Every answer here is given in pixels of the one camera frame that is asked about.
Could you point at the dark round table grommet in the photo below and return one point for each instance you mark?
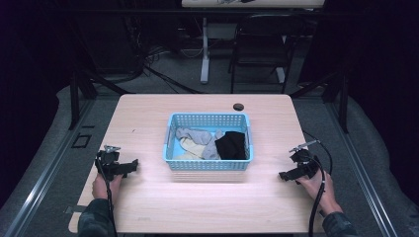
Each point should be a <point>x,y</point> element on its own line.
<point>238,106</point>

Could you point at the black metal stand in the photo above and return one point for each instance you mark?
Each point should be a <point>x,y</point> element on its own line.
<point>77,95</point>
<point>342,98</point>

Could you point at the cream sock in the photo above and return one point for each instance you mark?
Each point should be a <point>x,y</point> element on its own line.
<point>192,148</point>

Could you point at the white desk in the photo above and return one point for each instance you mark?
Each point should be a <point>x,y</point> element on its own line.
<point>250,3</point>

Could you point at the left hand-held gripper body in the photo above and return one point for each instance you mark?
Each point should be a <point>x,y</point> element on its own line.
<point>108,161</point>

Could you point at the light blue plastic basket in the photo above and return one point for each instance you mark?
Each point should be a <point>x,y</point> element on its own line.
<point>207,164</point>

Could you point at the person's left hand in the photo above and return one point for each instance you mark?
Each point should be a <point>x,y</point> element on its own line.
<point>100,187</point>

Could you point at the black sock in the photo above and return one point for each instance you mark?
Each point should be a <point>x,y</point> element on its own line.
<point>232,144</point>

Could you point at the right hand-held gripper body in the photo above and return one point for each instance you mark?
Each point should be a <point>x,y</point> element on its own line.
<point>304,163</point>

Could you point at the grey sock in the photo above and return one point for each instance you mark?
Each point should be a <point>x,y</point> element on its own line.
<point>201,136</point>

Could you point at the aluminium floor rail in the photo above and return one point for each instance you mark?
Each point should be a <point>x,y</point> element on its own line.
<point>42,177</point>
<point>362,177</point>

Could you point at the person's right hand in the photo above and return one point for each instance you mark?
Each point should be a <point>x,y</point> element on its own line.
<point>322,192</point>

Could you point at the black floor socket frame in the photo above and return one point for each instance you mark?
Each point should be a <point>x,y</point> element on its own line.
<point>81,141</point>

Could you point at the black metal chair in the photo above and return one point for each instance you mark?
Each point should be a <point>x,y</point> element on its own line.
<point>260,42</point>

